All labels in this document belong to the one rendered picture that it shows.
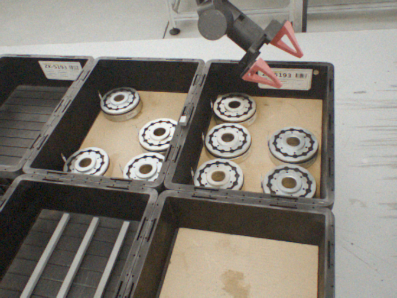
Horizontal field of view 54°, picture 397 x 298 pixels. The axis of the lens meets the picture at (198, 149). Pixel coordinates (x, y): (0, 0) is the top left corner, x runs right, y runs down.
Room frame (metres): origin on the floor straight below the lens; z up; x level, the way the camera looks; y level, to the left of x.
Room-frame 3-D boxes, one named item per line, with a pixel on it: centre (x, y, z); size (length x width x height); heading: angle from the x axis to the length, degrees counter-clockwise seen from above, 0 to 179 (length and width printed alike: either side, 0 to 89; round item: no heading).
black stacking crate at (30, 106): (0.79, 0.43, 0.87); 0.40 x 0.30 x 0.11; 159
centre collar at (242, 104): (0.70, -0.10, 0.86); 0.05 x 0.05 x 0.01
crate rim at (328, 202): (0.58, -0.13, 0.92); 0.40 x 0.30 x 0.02; 159
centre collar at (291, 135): (0.55, -0.20, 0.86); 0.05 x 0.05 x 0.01
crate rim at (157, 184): (0.68, 0.15, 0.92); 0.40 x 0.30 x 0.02; 159
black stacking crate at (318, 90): (0.58, -0.13, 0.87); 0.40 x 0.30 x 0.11; 159
